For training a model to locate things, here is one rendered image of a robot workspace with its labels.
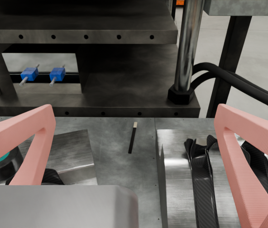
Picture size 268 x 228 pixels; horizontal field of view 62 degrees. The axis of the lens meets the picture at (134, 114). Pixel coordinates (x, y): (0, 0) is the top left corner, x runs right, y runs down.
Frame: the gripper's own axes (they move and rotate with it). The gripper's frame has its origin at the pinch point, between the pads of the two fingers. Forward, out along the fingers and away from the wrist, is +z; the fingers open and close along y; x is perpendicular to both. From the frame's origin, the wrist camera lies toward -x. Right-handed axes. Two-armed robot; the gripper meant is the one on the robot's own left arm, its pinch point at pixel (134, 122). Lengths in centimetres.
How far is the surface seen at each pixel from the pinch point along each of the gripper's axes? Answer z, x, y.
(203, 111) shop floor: 164, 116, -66
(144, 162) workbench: 32, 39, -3
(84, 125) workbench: 48, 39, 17
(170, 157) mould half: 21.4, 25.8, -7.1
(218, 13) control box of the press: 75, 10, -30
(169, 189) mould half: 15.6, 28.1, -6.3
